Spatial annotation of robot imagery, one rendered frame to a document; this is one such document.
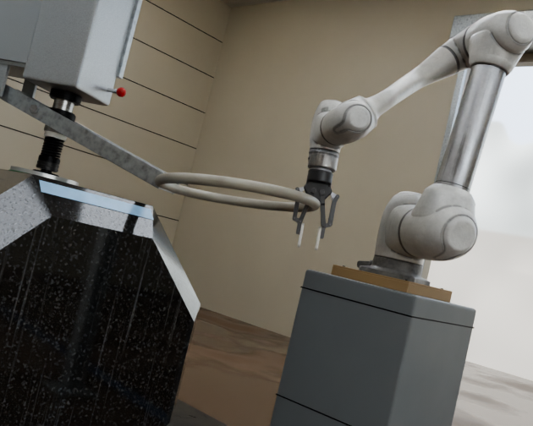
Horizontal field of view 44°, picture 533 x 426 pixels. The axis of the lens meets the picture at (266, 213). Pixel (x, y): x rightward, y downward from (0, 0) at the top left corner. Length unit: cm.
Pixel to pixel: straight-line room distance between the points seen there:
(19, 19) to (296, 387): 145
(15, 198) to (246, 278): 633
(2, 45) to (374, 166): 524
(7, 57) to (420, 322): 151
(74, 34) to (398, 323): 130
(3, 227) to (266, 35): 735
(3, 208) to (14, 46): 78
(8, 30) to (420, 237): 144
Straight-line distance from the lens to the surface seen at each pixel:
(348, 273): 206
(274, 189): 173
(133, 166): 203
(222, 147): 863
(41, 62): 221
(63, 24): 222
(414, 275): 208
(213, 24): 924
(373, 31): 770
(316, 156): 195
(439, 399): 213
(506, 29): 204
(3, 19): 236
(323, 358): 202
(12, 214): 165
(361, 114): 179
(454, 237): 186
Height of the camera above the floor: 81
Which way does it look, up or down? 4 degrees up
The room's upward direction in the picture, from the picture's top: 13 degrees clockwise
